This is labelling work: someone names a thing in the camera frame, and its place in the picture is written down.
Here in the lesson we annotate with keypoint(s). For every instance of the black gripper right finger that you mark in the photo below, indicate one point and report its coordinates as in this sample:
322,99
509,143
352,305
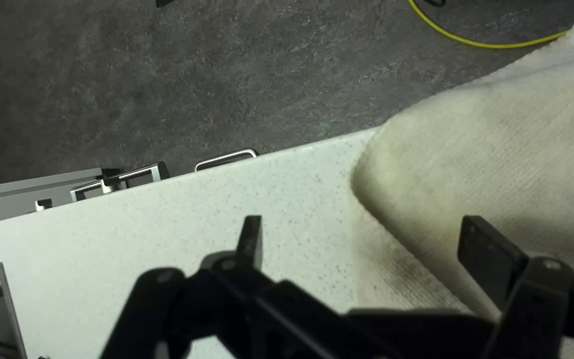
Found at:
547,311

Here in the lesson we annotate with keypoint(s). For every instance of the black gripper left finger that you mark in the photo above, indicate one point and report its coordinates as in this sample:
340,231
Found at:
189,315

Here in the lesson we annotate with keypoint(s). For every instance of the stained white towel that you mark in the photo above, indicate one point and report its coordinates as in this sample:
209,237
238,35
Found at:
499,151

